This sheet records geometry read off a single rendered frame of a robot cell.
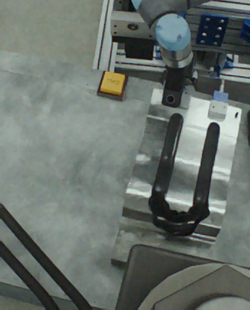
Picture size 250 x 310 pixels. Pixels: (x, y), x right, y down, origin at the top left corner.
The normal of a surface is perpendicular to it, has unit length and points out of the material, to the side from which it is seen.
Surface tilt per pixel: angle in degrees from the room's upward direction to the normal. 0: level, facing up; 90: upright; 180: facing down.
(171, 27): 11
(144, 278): 0
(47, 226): 0
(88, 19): 0
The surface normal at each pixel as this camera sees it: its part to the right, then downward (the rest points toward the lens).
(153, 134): 0.00, -0.33
